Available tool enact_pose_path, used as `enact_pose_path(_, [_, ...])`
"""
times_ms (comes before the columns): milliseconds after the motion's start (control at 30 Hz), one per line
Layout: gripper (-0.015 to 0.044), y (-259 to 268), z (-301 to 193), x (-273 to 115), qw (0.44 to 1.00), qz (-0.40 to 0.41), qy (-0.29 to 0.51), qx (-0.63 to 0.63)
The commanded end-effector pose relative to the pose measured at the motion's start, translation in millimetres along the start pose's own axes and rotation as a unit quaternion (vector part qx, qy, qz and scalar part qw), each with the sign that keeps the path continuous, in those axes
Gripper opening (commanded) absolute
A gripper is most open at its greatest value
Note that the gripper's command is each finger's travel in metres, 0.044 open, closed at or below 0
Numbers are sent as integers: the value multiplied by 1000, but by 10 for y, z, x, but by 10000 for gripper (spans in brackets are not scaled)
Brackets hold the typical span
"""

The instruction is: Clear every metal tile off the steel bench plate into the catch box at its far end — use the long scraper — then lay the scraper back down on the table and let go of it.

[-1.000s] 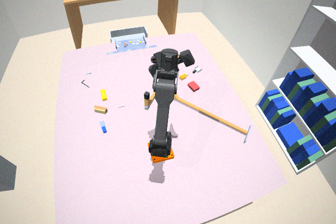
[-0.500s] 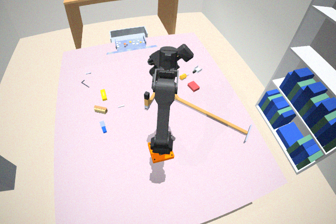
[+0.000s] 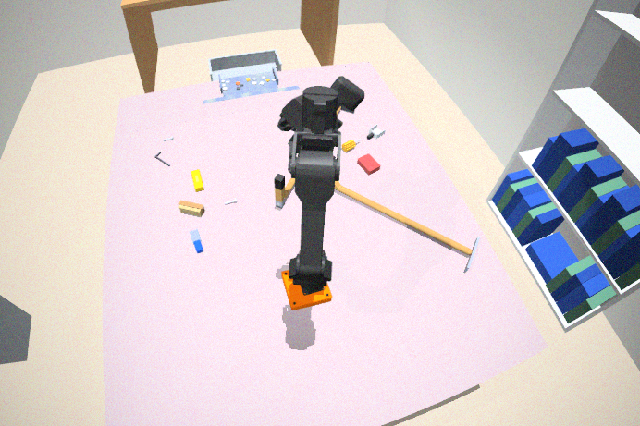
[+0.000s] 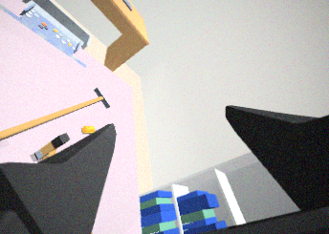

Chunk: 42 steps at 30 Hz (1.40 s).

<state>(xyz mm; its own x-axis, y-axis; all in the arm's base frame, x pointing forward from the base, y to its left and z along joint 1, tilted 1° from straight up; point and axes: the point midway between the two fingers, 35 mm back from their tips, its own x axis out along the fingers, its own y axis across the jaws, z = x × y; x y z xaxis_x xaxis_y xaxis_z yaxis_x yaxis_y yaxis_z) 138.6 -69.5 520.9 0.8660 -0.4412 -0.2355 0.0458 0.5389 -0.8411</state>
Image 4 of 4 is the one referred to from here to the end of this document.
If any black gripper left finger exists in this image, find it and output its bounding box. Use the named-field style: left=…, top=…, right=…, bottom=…
left=0, top=123, right=117, bottom=234

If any long scraper with wooden handle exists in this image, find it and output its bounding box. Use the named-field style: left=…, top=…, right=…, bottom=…
left=0, top=87, right=111, bottom=139

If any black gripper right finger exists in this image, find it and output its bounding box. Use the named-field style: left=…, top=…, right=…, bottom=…
left=226, top=105, right=329, bottom=210

